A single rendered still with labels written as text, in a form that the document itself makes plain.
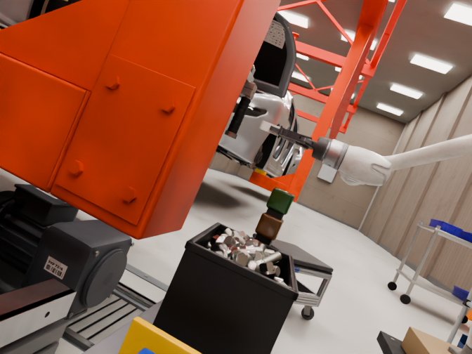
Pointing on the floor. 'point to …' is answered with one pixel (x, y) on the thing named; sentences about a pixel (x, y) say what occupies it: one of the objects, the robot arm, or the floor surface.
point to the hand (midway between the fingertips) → (270, 128)
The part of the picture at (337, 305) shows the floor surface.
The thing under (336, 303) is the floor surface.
